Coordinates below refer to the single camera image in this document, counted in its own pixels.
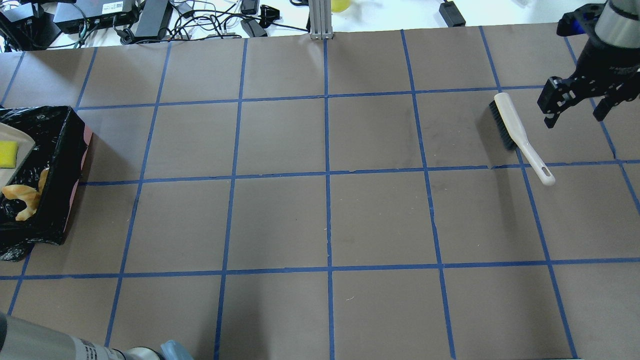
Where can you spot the beige plastic dustpan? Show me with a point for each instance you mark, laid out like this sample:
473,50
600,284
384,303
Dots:
26,145

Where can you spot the white hand brush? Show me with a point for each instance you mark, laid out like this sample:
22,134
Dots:
514,136

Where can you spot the yellow sponge piece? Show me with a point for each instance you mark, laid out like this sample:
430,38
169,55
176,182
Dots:
8,154

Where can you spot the bin with black bag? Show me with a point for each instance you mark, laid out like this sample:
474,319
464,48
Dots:
53,168

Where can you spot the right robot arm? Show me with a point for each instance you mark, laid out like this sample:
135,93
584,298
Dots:
615,22

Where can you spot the yellow tape roll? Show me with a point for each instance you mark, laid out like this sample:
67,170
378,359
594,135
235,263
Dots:
338,6

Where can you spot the croissant-shaped bread piece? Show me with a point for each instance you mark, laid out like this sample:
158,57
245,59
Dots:
30,196

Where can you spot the black power adapter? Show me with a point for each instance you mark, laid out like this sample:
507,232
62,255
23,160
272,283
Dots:
451,14

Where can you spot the aluminium frame post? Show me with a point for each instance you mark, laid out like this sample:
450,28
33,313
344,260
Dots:
320,18

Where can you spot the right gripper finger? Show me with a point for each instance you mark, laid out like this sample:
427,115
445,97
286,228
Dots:
613,98
556,97

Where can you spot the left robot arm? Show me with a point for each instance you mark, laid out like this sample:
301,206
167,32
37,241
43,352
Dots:
24,340

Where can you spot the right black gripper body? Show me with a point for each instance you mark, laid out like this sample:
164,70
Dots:
605,61

